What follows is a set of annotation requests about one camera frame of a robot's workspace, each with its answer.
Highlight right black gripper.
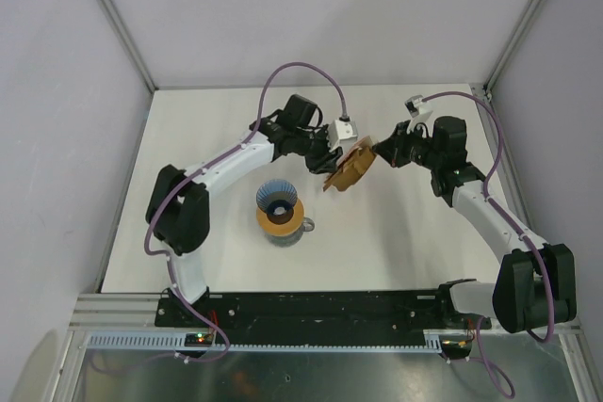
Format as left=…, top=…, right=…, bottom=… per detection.
left=373, top=120, right=443, bottom=170

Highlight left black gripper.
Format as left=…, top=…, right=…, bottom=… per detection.
left=293, top=124, right=343, bottom=175

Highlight orange coffee filter box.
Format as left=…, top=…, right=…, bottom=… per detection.
left=321, top=136, right=378, bottom=194

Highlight blue glass dripper cone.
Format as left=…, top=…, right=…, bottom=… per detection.
left=255, top=179, right=298, bottom=215

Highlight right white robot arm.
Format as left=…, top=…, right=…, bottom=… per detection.
left=372, top=116, right=577, bottom=333

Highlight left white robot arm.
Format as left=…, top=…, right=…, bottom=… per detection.
left=143, top=94, right=357, bottom=327

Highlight brown paper coffee filters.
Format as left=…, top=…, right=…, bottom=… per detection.
left=329, top=137, right=376, bottom=191

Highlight round bamboo dripper stand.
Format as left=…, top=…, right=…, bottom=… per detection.
left=256, top=199, right=304, bottom=237

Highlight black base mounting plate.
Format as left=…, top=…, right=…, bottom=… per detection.
left=155, top=284, right=492, bottom=345

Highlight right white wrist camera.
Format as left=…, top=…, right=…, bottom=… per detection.
left=404, top=95, right=432, bottom=134

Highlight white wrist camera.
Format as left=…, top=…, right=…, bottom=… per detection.
left=327, top=119, right=358, bottom=153
left=404, top=95, right=432, bottom=134

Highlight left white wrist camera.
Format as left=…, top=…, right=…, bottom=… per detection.
left=327, top=119, right=358, bottom=153

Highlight grey slotted cable duct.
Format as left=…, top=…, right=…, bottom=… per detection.
left=86, top=331, right=468, bottom=354

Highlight aluminium frame profile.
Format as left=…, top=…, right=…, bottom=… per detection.
left=96, top=0, right=157, bottom=94

